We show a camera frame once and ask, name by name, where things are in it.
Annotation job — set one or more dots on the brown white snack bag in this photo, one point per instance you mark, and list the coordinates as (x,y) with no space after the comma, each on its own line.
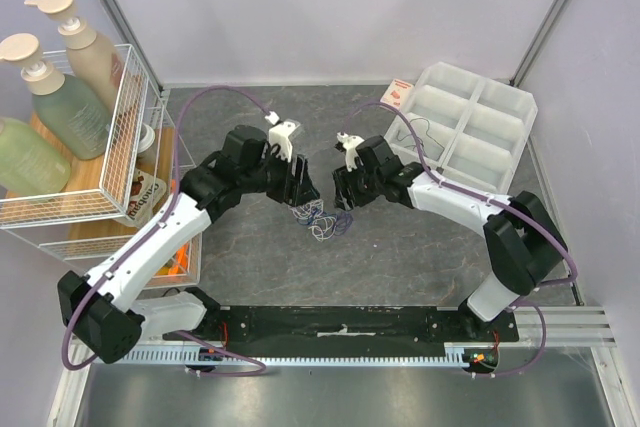
(145,192)

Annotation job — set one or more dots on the white slotted cable duct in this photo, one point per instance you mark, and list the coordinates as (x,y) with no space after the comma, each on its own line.
(192,354)

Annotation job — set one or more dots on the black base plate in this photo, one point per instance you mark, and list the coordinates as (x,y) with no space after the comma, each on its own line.
(345,330)

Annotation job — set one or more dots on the orange snack packet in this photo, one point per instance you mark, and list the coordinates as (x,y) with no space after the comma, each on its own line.
(179,264)

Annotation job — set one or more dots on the light green bottle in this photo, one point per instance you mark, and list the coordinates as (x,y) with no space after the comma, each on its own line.
(30,166)

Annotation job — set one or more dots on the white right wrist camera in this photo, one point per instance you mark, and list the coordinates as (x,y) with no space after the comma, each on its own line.
(349,143)

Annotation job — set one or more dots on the small white cup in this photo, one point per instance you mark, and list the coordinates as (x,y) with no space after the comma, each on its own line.
(146,140)

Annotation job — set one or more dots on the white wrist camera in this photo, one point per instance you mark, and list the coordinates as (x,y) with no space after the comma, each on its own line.
(349,143)
(281,134)

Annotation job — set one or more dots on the white wire basket shelf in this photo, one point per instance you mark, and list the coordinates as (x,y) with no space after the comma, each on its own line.
(137,93)

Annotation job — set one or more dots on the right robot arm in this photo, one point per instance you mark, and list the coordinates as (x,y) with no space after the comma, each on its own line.
(523,243)

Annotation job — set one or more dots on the white plastic compartment tray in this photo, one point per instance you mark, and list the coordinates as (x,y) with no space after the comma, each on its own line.
(473,129)

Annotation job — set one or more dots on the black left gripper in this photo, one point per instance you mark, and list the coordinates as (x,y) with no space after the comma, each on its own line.
(294,189)

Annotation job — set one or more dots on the small red white box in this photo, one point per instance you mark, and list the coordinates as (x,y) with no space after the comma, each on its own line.
(397,93)

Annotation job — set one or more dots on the wooden shelf board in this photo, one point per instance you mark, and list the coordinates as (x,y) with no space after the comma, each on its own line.
(80,222)

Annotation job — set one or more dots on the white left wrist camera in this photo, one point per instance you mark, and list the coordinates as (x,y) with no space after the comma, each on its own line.
(281,134)

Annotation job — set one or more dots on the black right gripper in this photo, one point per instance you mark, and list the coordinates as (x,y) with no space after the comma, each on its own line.
(353,186)

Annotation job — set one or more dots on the beige pump bottle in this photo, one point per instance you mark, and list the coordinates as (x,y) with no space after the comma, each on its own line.
(92,56)

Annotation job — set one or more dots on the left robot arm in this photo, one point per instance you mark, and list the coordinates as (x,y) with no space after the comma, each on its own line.
(102,308)

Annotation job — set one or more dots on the grey-green pump bottle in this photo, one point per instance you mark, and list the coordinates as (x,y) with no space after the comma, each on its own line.
(62,102)

